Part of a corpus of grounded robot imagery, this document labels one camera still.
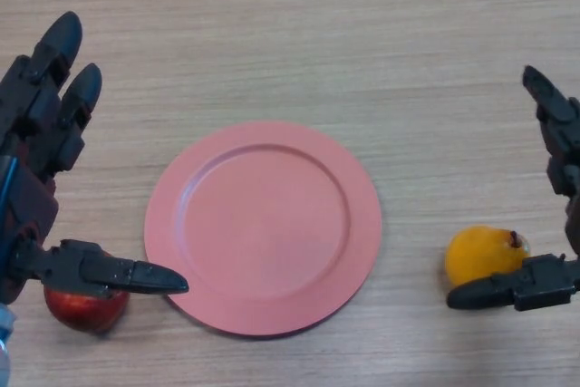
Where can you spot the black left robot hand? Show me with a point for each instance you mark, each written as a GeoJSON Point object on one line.
{"type": "Point", "coordinates": [31, 208]}

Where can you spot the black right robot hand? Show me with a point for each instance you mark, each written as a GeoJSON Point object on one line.
{"type": "Point", "coordinates": [566, 147]}

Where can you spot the yellow pear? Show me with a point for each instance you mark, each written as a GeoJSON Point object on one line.
{"type": "Point", "coordinates": [480, 253]}

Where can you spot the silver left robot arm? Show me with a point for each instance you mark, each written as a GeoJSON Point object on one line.
{"type": "Point", "coordinates": [4, 346]}

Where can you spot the pink round plate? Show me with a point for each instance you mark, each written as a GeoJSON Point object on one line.
{"type": "Point", "coordinates": [263, 228]}

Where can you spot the red apple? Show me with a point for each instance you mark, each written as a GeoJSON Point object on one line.
{"type": "Point", "coordinates": [84, 312]}

